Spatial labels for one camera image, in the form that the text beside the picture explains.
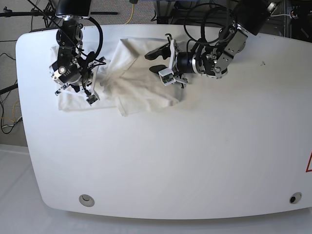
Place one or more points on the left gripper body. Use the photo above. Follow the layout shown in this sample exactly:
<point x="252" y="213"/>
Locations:
<point x="182" y="62"/>

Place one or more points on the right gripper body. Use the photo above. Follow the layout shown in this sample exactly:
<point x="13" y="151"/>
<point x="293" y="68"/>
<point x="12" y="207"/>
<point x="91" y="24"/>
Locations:
<point x="74" y="75"/>

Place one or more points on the white printed T-shirt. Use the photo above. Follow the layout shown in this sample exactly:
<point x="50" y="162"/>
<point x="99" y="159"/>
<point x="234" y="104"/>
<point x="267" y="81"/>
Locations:
<point x="125" y="82"/>

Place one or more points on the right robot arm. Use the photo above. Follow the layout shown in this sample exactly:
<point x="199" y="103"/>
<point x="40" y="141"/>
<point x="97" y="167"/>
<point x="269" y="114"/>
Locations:
<point x="69" y="38"/>

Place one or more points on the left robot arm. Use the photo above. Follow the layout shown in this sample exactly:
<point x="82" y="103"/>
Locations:
<point x="212" y="58"/>

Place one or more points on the black tripod stand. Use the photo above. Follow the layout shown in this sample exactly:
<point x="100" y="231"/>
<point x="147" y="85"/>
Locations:
<point x="24" y="14"/>

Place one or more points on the grey table grommet left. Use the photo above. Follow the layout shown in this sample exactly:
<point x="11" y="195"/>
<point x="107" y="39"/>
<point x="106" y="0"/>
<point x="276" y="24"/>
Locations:
<point x="86" y="200"/>

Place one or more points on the black table grommet right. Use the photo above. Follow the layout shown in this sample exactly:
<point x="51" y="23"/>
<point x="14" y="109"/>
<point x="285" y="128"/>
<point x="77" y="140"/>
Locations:
<point x="295" y="198"/>

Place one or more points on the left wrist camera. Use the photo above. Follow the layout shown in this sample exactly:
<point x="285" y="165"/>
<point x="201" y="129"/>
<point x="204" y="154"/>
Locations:
<point x="167" y="76"/>

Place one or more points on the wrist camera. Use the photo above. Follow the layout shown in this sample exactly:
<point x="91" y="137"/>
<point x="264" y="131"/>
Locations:
<point x="167" y="76"/>
<point x="91" y="99"/>

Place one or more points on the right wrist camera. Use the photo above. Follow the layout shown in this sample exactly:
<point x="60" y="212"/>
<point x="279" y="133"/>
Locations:
<point x="91" y="99"/>

